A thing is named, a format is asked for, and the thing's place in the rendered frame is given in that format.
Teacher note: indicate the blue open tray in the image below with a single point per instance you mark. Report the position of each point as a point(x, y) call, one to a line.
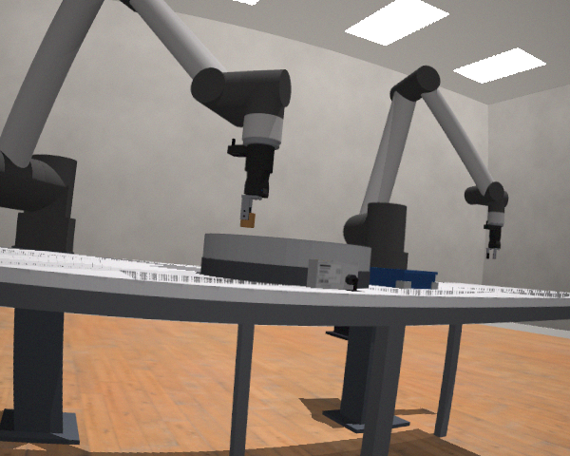
point(387, 277)

